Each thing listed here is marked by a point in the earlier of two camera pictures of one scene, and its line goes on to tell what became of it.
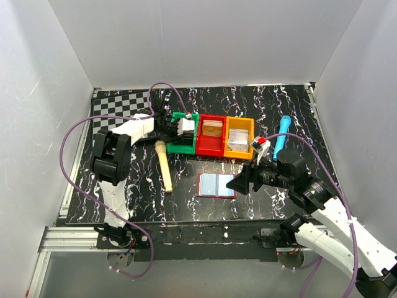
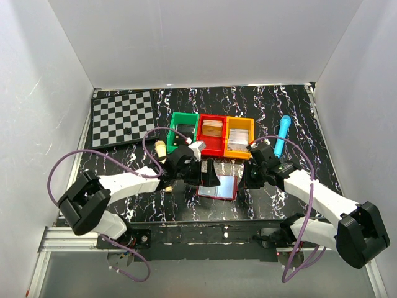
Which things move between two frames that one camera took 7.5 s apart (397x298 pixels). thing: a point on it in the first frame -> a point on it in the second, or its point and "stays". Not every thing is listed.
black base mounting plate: x=174 y=240 stays
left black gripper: x=173 y=126 -> x=196 y=171
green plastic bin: x=184 y=149 stays
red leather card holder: x=213 y=185 stays
